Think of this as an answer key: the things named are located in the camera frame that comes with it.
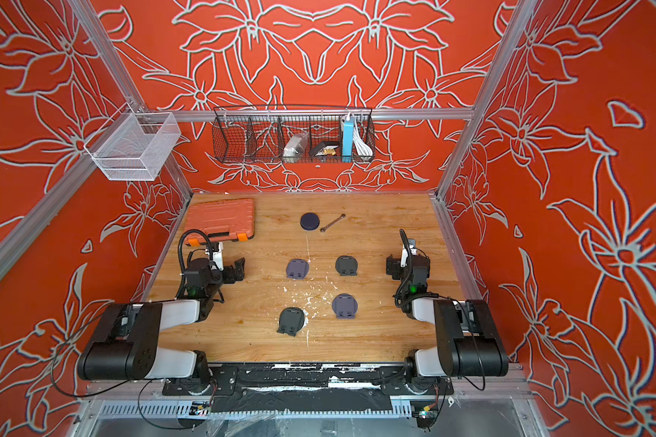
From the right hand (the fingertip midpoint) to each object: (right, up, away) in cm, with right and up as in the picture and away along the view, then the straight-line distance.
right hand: (401, 253), depth 92 cm
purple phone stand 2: (-20, -17, -5) cm, 26 cm away
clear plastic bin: (-93, +36, -3) cm, 100 cm away
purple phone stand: (-37, -6, +3) cm, 37 cm away
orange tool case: (-66, +11, +14) cm, 68 cm away
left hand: (-60, -2, +1) cm, 60 cm away
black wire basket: (-52, +44, +9) cm, 68 cm away
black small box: (-26, +35, -5) cm, 44 cm away
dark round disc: (-33, +11, +19) cm, 39 cm away
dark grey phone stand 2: (-37, -20, -8) cm, 43 cm away
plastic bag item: (-37, +36, -1) cm, 52 cm away
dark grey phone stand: (-19, -5, +6) cm, 20 cm away
